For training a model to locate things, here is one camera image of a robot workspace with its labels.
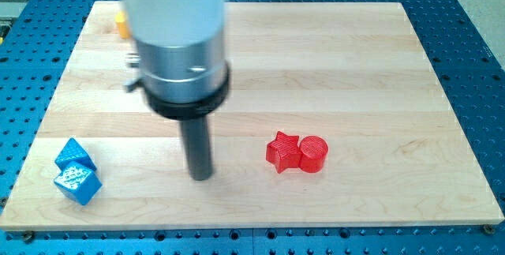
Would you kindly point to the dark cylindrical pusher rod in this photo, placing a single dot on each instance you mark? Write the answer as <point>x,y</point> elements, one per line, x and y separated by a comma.
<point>197,146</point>

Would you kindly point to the blue cube block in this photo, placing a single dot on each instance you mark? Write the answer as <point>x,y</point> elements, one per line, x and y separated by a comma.
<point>78,182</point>

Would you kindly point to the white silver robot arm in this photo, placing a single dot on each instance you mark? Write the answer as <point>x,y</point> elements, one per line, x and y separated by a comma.
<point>182,67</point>

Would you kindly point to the wooden board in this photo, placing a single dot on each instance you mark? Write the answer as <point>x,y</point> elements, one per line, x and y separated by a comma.
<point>354,74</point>

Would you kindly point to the black flange ring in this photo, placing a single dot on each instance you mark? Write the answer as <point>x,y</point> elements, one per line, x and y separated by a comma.
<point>188,111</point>

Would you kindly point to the red cylinder block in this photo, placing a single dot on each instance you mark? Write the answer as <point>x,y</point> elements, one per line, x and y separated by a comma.
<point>314,151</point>

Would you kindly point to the red star block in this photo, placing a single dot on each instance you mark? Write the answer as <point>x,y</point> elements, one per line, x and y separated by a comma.
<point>283,152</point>

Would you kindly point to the blue triangle block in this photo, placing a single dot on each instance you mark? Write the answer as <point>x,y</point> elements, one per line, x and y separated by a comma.
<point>74,152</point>

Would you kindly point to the yellow block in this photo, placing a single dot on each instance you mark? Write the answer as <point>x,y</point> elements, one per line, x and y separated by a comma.
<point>121,22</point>

